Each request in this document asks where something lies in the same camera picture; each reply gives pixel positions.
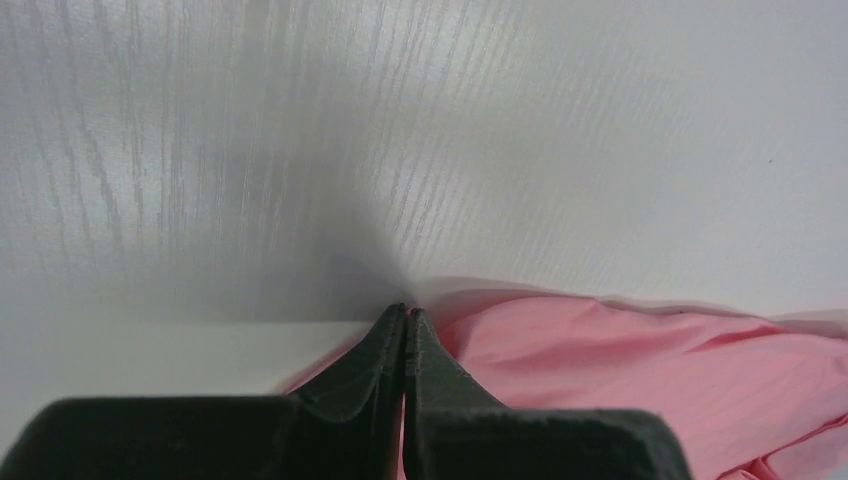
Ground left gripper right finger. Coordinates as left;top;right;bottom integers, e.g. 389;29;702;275
403;309;692;479

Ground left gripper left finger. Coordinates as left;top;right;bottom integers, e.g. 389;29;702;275
1;304;406;479

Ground pink t shirt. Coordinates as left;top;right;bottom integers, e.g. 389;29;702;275
281;291;848;480

